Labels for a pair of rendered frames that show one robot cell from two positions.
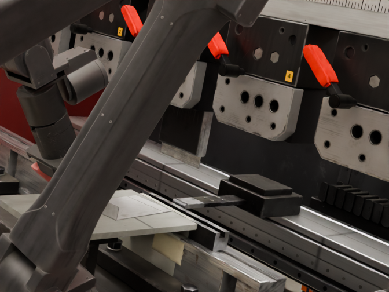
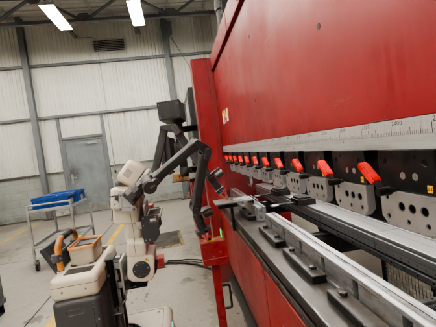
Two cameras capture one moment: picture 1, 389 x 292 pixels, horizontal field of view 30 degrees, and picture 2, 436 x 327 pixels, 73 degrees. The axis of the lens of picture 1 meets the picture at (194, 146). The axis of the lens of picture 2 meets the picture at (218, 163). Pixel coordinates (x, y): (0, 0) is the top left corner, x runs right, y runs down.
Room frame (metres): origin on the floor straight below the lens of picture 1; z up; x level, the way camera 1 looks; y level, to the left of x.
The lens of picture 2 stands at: (-0.68, -1.08, 1.39)
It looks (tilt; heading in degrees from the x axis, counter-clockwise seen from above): 3 degrees down; 36
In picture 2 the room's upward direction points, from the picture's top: 7 degrees counter-clockwise
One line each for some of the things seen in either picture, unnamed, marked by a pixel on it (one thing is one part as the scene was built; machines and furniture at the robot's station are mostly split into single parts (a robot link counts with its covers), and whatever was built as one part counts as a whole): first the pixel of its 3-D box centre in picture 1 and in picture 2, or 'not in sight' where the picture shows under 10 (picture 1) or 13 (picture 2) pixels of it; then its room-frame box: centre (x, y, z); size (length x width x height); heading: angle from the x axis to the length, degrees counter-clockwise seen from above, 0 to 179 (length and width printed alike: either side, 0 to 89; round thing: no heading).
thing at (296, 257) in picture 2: not in sight; (302, 263); (0.42, -0.63, 0.89); 0.30 x 0.05 x 0.03; 43
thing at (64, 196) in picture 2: not in sight; (54, 201); (1.36, 3.46, 0.92); 0.50 x 0.36 x 0.18; 135
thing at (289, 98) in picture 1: (275, 76); (252, 163); (1.06, -0.10, 1.26); 0.15 x 0.09 x 0.17; 43
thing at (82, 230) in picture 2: not in sight; (64, 227); (1.49, 3.57, 0.47); 0.90 x 0.66 x 0.95; 45
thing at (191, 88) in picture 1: (187, 53); (246, 162); (1.21, 0.04, 1.26); 0.15 x 0.09 x 0.17; 43
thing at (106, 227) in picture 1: (98, 212); (231, 200); (1.09, 0.13, 1.00); 0.26 x 0.18 x 0.01; 133
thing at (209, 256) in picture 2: not in sight; (212, 246); (0.81, 0.14, 0.75); 0.20 x 0.16 x 0.18; 44
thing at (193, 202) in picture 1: (232, 195); (270, 192); (1.30, -0.09, 1.01); 0.26 x 0.12 x 0.05; 133
